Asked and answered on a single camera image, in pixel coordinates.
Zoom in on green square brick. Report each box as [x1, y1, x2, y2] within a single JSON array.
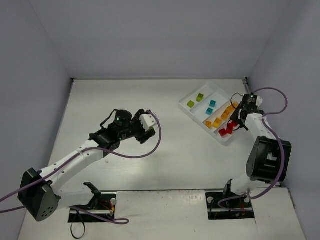
[[187, 100, 195, 108]]

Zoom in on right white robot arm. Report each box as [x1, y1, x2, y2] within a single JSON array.
[[225, 93, 292, 200]]

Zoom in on small red brick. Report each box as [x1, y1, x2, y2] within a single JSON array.
[[218, 128, 228, 137]]

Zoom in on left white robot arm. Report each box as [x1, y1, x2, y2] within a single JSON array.
[[17, 109, 160, 222]]

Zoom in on teal square brick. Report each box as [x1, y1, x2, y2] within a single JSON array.
[[205, 107, 214, 115]]

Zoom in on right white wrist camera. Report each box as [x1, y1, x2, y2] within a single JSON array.
[[251, 94, 263, 108]]

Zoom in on small teal brick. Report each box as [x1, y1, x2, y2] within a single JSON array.
[[209, 100, 216, 108]]

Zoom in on white compartment sorting tray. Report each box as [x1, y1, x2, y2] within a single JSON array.
[[178, 81, 243, 145]]

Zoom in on small yellow brick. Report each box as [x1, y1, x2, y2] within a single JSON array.
[[212, 117, 222, 129]]

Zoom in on yellow curved brick back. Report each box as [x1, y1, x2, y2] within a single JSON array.
[[221, 110, 230, 121]]

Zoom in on long yellow brick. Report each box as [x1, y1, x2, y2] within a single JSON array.
[[226, 105, 235, 113]]

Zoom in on yellow curved brick front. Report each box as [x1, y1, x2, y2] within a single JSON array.
[[205, 121, 213, 128]]

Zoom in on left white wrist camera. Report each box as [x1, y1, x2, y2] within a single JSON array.
[[139, 114, 158, 132]]

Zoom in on green curved brick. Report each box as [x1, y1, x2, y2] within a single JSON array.
[[196, 93, 204, 102]]

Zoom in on red curved brick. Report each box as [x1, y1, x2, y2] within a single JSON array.
[[226, 128, 233, 135]]

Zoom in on yellow curved brick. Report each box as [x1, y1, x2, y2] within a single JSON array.
[[221, 110, 230, 121], [205, 121, 213, 128]]

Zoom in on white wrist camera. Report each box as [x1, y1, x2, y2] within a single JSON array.
[[251, 94, 263, 108], [139, 114, 158, 132]]

